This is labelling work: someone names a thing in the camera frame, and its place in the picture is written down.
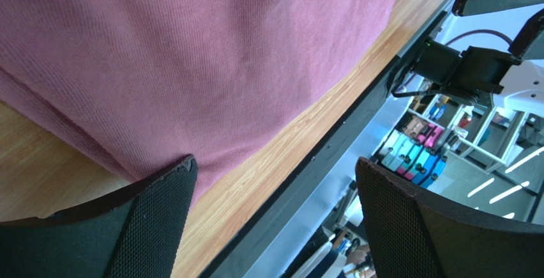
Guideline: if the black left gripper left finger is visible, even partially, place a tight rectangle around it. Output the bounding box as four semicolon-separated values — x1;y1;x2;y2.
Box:
1;155;198;277

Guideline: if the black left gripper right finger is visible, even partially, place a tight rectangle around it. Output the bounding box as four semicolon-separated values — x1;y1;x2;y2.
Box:
355;157;543;277

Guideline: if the dusty red t-shirt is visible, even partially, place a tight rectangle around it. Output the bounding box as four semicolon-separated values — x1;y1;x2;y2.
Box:
1;0;395;199

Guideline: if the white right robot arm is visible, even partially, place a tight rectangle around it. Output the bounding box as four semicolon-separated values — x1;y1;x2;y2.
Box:
410;0;543;117

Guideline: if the row of coloured suitcases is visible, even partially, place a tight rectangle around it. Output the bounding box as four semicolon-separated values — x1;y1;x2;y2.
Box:
375;112;451;189

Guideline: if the white storage shelving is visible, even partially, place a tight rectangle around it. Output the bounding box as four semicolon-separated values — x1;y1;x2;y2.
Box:
409;95;543;173

